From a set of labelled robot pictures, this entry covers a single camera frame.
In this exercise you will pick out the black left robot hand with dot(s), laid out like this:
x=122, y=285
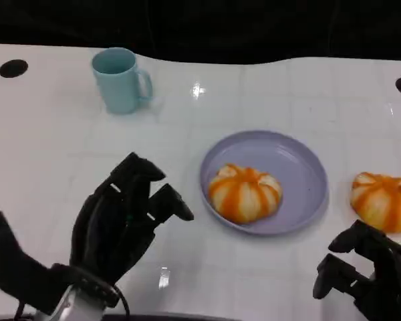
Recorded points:
x=110, y=227

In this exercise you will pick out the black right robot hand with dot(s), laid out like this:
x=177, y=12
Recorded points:
x=391, y=277

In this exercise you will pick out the orange and white bread roll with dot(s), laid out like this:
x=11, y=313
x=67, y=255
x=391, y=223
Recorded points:
x=384, y=200
x=244, y=197

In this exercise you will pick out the pale green mug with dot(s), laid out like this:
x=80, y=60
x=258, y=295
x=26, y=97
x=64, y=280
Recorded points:
x=118, y=88

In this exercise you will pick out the lilac plate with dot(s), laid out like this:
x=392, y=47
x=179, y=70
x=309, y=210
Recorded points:
x=297, y=167

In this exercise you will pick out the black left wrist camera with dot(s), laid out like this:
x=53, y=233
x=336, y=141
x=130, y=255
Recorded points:
x=16, y=264

